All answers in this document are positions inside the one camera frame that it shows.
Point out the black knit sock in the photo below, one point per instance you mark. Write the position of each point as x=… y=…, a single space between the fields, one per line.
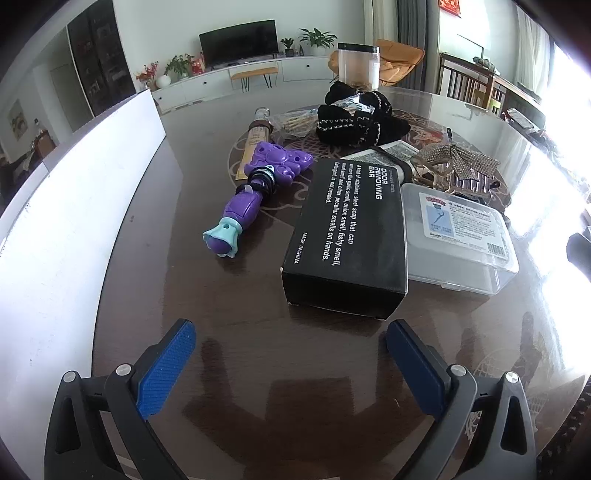
x=360 y=131
x=344 y=92

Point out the white labelled tube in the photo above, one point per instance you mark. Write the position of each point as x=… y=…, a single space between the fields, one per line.
x=397 y=154

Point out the large potted green plant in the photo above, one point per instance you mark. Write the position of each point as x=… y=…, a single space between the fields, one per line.
x=316 y=39

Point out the red gift bag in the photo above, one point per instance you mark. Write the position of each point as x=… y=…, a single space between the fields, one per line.
x=197 y=64

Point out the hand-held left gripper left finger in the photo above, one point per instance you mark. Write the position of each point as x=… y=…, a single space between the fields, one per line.
x=166 y=364

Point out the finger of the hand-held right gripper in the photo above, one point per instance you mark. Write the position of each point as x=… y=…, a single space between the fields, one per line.
x=581 y=254

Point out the wooden stool with hairpin legs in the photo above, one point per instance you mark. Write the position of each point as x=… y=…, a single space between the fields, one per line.
x=254 y=71

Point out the purple toy wand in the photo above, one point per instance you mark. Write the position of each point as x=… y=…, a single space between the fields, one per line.
x=240 y=210

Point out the red flowers in white vase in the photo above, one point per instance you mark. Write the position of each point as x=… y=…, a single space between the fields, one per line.
x=154 y=76

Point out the bushy potted plant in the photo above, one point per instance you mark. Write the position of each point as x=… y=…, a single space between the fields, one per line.
x=178 y=67

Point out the orange lounge chair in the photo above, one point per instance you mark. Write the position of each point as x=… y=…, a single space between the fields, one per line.
x=401 y=57

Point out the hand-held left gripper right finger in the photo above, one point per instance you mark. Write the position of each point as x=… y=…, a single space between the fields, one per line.
x=415 y=364

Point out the clear plastic lidded box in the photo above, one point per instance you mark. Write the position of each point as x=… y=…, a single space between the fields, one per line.
x=461 y=258

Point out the grey curtain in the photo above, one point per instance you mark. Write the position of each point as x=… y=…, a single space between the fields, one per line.
x=418 y=37

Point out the framed wall picture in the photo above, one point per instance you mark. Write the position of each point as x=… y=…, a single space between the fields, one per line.
x=18 y=120

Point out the white cardboard box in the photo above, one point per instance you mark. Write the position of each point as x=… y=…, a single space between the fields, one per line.
x=69 y=230

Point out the wooden slatted chair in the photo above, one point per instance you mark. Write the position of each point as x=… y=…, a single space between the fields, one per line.
x=461 y=83

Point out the red wall hanging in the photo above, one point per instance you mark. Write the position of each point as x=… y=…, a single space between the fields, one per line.
x=450 y=7

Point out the dark glass display cabinet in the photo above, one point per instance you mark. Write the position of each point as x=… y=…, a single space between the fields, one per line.
x=101 y=55

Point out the clear plastic packet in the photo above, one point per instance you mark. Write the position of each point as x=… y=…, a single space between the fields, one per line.
x=353 y=104

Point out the clear jar with black lid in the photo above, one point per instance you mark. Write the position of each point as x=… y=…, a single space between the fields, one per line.
x=358 y=64

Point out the gold cosmetic tube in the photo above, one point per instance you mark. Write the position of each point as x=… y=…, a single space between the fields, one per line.
x=254 y=147

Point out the small potted green plant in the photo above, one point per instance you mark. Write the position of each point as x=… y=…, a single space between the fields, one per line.
x=287 y=46

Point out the black printed carton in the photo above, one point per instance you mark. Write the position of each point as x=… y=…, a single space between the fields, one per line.
x=341 y=240

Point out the rhinestone hair clip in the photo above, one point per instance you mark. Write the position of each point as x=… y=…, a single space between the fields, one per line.
x=461 y=161

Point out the bag of cotton swabs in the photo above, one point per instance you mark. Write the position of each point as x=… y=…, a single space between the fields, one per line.
x=295 y=122

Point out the black television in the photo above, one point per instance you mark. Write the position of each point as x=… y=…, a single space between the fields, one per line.
x=238 y=44

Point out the white television cabinet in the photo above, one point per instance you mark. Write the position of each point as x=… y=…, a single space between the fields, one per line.
x=207 y=85

